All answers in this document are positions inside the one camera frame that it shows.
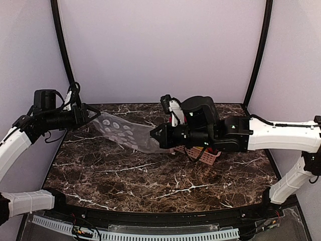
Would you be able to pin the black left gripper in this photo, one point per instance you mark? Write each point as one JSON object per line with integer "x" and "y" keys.
{"x": 83, "y": 114}

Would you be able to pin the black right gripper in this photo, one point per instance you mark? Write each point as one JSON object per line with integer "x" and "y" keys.
{"x": 168, "y": 135}

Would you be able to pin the clear zip top bag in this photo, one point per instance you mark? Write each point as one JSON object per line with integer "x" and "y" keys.
{"x": 125, "y": 133}

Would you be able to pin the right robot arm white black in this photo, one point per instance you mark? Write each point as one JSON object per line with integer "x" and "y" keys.
{"x": 196, "y": 123}

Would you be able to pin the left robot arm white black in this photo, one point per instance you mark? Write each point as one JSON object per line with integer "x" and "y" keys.
{"x": 43, "y": 116}

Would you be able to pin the pink plastic basket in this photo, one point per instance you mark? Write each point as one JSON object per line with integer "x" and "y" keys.
{"x": 208, "y": 156}

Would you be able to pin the left black frame post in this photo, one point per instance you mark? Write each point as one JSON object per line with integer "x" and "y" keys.
{"x": 61, "y": 40}

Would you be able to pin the black frame post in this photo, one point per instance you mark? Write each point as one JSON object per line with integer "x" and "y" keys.
{"x": 61, "y": 40}
{"x": 260, "y": 52}

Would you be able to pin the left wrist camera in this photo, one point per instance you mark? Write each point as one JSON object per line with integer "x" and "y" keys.
{"x": 45, "y": 99}

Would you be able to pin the white slotted cable duct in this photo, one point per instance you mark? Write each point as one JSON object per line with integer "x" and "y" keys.
{"x": 123, "y": 232}

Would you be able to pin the right black frame post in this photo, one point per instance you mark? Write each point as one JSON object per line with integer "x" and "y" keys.
{"x": 260, "y": 52}

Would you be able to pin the black front frame rail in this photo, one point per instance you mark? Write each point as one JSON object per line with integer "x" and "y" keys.
{"x": 242, "y": 216}

